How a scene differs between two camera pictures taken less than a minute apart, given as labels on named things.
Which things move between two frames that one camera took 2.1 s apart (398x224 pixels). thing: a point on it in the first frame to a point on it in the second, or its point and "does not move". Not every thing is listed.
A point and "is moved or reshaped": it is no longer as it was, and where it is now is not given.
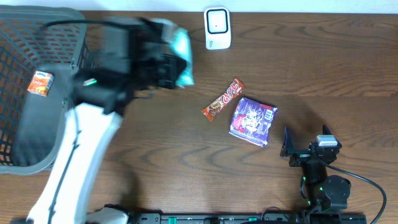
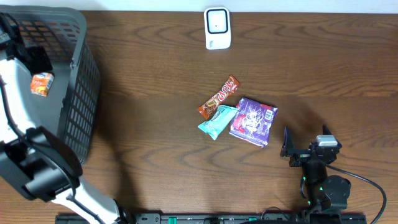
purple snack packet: x=252 y=121 does not move
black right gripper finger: x=326 y=130 does not move
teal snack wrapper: x=180 y=40 to x=220 y=122
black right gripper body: x=300 y=156 does not move
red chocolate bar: x=236 y=88 is moved or reshaped
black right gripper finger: x=288 y=142 does not move
